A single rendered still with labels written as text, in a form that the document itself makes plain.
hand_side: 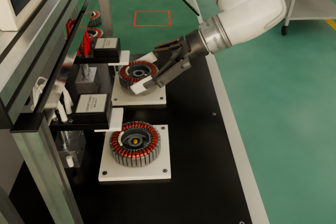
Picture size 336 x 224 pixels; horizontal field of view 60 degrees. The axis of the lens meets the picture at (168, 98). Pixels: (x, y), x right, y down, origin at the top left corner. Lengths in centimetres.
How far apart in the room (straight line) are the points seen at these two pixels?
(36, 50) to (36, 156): 13
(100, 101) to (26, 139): 23
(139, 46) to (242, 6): 49
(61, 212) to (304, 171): 144
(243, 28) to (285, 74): 174
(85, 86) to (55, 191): 43
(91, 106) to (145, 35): 66
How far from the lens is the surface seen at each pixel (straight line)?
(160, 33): 120
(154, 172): 63
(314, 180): 175
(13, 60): 37
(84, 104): 59
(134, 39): 116
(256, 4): 74
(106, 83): 89
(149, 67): 83
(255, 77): 234
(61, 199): 46
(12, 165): 69
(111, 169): 64
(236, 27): 73
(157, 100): 79
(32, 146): 40
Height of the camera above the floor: 129
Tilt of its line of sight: 39 degrees down
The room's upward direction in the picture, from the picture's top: straight up
